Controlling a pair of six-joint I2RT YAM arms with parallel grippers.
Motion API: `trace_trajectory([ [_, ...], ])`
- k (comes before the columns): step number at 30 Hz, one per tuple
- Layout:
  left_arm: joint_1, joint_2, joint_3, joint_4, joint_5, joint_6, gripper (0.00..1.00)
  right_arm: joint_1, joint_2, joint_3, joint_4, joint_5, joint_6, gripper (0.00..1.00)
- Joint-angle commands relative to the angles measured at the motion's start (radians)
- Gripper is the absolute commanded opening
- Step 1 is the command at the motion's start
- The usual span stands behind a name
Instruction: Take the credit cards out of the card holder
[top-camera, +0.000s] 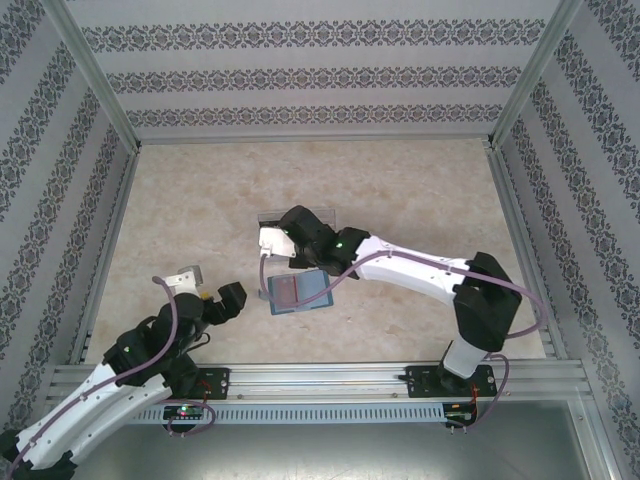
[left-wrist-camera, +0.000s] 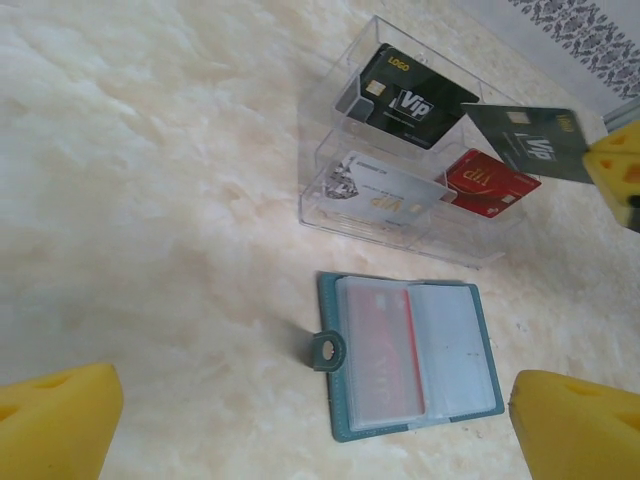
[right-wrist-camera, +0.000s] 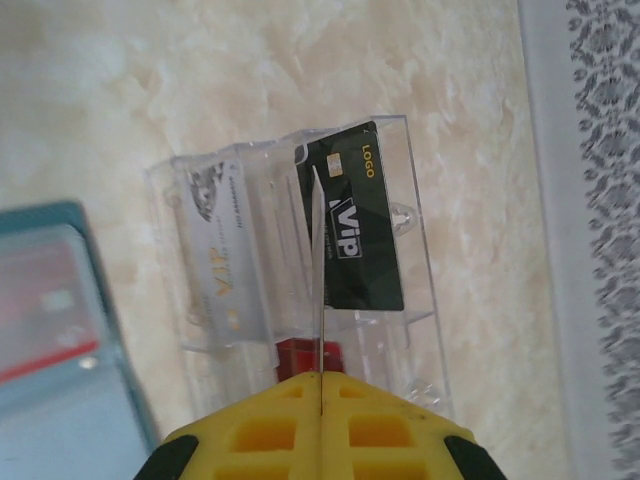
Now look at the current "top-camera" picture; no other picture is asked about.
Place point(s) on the clear plastic organizer box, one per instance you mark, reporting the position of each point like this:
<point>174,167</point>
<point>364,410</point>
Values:
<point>330,215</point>

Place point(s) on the teal leather card holder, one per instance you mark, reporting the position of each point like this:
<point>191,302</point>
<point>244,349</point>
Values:
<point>315,290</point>

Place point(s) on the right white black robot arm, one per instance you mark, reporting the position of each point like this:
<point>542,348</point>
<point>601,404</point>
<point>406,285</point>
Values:
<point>410,270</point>

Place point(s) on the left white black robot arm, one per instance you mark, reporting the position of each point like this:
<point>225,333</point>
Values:
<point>90,400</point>

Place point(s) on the plain red card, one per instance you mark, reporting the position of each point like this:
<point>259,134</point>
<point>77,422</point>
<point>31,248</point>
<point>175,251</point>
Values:
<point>284,292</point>

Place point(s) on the grey metal sheet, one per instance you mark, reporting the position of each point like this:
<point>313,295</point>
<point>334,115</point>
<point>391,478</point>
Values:
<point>325,455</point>

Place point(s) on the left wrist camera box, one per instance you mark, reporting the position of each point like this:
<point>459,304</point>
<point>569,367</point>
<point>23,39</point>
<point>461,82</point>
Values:
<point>182,280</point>

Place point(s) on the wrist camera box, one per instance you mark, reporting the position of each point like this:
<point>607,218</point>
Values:
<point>275,242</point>
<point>182,280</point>

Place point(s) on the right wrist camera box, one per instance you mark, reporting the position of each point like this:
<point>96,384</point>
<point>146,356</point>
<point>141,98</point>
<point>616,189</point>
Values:
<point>275,242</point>

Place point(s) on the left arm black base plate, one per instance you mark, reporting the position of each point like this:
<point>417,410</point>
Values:
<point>220,382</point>

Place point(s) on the aluminium side frame rail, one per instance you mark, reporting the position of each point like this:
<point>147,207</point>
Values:
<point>111,250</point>
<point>515,220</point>

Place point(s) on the aluminium back frame rail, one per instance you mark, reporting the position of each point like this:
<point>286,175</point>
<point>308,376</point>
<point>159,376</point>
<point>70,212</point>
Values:
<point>315,138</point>

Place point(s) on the aluminium mounting rail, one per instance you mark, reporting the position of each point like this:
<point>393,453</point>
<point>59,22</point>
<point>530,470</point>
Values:
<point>320,382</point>

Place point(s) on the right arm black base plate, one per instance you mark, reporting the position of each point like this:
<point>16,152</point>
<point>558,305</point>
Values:
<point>420,382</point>

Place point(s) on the aluminium corner post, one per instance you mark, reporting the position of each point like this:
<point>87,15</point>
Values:
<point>95,80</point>
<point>535,75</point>

